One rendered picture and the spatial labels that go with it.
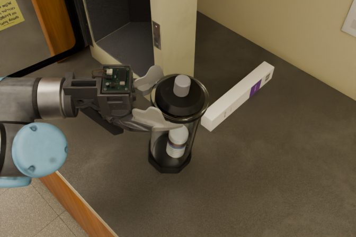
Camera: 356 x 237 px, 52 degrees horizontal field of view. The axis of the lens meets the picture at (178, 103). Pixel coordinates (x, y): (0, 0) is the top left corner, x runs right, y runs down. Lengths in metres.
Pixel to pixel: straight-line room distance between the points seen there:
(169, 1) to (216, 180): 0.42
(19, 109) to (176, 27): 0.36
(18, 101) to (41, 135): 0.16
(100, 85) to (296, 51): 0.70
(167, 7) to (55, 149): 0.37
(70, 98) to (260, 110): 0.54
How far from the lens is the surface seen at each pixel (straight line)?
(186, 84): 0.63
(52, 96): 0.66
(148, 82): 0.70
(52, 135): 0.53
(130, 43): 1.06
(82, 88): 0.63
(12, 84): 0.69
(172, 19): 0.78
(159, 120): 0.63
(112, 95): 0.61
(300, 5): 1.08
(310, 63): 1.16
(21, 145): 0.52
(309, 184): 0.91
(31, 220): 1.97
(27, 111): 0.68
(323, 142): 0.99
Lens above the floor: 1.71
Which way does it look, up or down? 50 degrees down
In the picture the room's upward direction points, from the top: straight up
